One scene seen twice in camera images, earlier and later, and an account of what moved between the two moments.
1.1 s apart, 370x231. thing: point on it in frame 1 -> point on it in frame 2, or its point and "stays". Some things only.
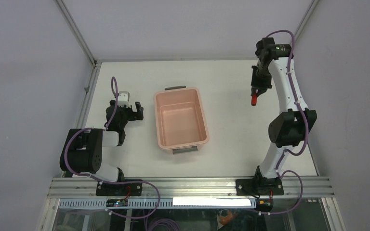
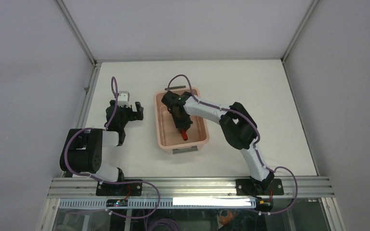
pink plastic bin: [181, 124] stays
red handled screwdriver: [254, 99] -> [184, 134]
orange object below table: [225, 220] stays
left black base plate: [123, 189] stays
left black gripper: [134, 115] stays
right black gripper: [255, 83] -> [185, 125]
